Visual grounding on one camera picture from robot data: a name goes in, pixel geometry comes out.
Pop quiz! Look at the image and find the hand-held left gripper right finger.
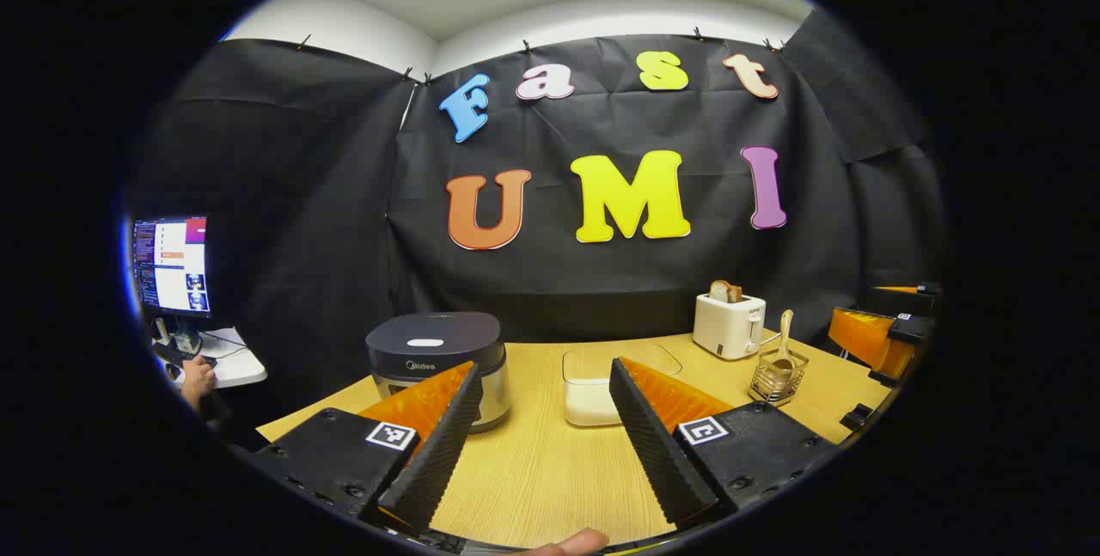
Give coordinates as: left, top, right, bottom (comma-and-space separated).
608, 357, 839, 531

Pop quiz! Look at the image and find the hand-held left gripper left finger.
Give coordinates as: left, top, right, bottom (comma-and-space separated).
249, 360, 484, 538

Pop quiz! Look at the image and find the wooden spoon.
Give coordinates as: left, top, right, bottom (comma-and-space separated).
767, 309, 796, 372

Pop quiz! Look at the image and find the white side desk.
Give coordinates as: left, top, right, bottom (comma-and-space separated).
155, 326, 269, 391

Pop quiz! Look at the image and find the computer monitor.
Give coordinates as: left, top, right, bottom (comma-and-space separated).
131, 214, 211, 321

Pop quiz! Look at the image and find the black backdrop cloth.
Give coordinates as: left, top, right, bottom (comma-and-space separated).
129, 10, 946, 419

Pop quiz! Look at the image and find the white toaster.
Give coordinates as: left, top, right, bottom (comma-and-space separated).
693, 291, 767, 361

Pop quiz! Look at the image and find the small teal box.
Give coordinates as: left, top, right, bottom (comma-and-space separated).
170, 320, 204, 357

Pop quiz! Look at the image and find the clear plastic rice container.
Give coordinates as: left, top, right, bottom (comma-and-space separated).
562, 343, 684, 428

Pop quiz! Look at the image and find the dark grey rice cooker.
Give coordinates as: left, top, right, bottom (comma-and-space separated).
365, 311, 510, 434

